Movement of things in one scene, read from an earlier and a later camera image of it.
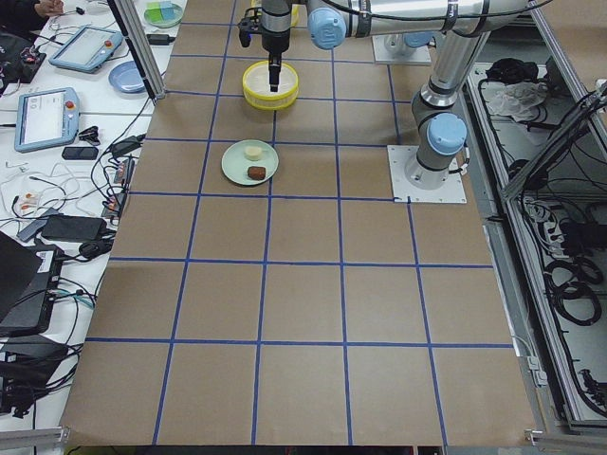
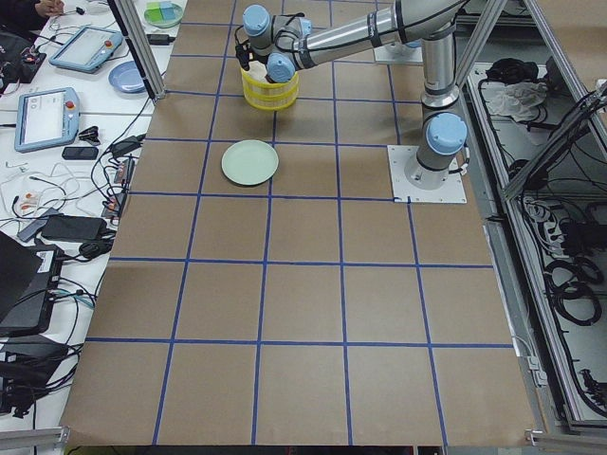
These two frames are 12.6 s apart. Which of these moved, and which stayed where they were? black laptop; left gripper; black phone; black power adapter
Moved: left gripper
Stayed: black laptop; black power adapter; black phone
